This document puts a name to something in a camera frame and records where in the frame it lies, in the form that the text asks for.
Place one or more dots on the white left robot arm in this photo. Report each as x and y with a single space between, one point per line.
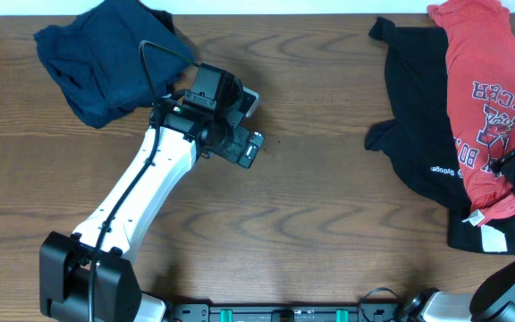
89 275

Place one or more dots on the navy blue folded shirt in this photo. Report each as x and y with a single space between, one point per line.
113 59

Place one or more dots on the black t-shirt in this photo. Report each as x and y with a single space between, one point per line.
419 141

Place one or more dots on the red printed t-shirt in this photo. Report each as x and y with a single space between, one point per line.
480 63

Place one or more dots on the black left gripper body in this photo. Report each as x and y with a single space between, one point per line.
233 142

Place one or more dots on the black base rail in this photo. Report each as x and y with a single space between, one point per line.
379 312

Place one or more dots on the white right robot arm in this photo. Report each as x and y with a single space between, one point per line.
493 301

